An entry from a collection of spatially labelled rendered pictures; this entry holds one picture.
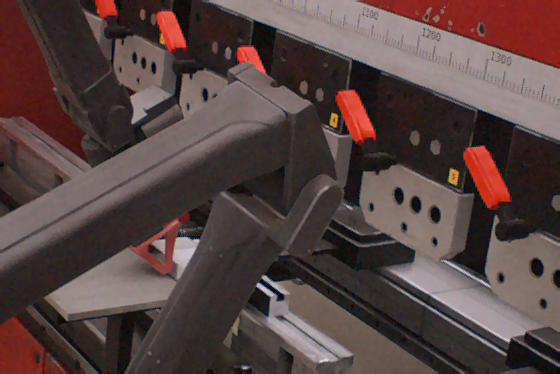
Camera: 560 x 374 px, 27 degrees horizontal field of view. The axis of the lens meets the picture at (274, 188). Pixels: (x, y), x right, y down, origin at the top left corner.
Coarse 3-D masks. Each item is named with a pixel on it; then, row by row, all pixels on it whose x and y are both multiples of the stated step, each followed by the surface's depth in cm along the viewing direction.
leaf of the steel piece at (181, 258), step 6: (156, 252) 155; (162, 252) 154; (174, 252) 160; (180, 252) 160; (186, 252) 160; (192, 252) 161; (156, 258) 155; (162, 258) 154; (174, 258) 158; (180, 258) 158; (186, 258) 158; (174, 264) 151; (180, 264) 156; (186, 264) 157; (174, 270) 152; (180, 270) 154; (174, 276) 152
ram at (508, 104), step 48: (240, 0) 146; (384, 0) 124; (432, 0) 118; (480, 0) 112; (528, 0) 107; (336, 48) 131; (384, 48) 124; (528, 48) 108; (480, 96) 113; (528, 96) 108
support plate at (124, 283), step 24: (120, 264) 154; (144, 264) 155; (72, 288) 145; (96, 288) 146; (120, 288) 147; (144, 288) 148; (168, 288) 149; (72, 312) 139; (96, 312) 140; (120, 312) 142
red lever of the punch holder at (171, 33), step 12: (168, 12) 156; (168, 24) 154; (168, 36) 154; (180, 36) 154; (168, 48) 154; (180, 48) 154; (180, 60) 152; (192, 60) 153; (180, 72) 152; (192, 72) 153
